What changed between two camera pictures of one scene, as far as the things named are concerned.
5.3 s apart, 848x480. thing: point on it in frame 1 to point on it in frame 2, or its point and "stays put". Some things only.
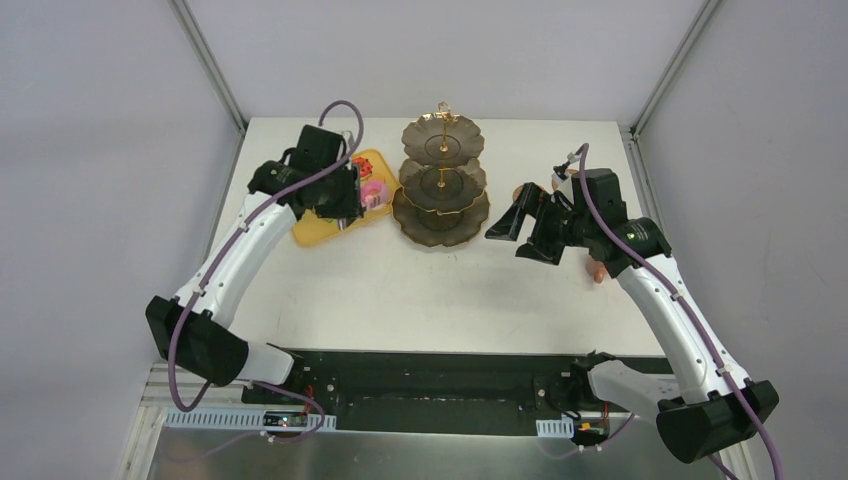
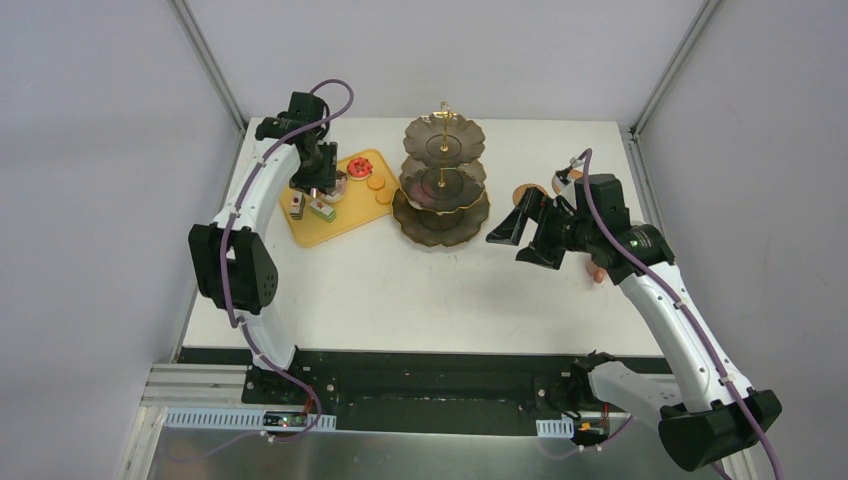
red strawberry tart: (366, 166) stays put
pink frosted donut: (373, 193) to (423, 195)
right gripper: (540, 226) stays put
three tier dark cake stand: (440, 201) stays put
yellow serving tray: (313, 230) stays put
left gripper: (342, 203) to (317, 179)
